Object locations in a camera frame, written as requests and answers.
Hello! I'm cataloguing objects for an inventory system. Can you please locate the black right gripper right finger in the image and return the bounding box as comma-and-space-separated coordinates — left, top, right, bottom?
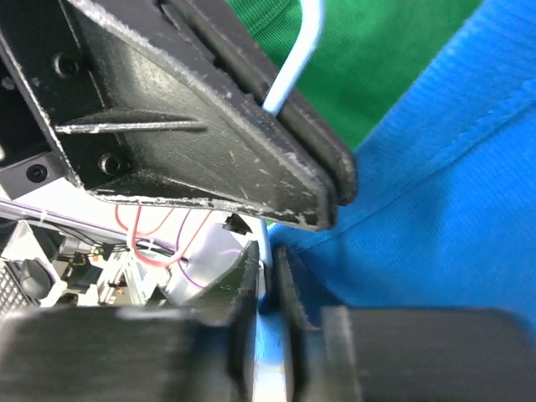
271, 246, 535, 401

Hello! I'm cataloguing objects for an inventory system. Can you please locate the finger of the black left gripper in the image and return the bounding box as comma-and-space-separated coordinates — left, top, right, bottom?
1, 1, 337, 230
161, 0, 359, 206

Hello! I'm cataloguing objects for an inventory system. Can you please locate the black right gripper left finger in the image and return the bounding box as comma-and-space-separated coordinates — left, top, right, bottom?
1, 241, 259, 401

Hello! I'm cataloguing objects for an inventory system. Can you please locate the light blue wire hanger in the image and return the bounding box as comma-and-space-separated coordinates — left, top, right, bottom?
259, 0, 327, 402

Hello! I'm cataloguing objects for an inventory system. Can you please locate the blue tank top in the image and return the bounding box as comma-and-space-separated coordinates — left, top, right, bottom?
255, 0, 536, 369

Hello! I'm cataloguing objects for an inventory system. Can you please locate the green tank top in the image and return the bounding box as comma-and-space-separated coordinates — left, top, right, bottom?
224, 0, 482, 152

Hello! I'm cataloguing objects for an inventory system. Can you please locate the pink wire hanger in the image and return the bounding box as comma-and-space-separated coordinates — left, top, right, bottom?
114, 204, 173, 237
126, 205, 212, 268

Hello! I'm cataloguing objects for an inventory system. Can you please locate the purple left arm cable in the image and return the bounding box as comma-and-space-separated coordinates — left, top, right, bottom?
175, 209, 242, 290

